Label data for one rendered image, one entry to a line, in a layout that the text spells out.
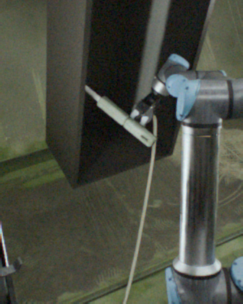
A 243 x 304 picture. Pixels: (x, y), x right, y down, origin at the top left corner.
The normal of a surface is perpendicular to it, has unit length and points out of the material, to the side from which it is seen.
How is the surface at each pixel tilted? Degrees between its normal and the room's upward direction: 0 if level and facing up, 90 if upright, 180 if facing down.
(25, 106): 57
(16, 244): 0
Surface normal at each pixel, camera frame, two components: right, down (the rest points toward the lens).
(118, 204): 0.01, -0.81
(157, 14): 0.47, 0.67
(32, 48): 0.40, 0.00
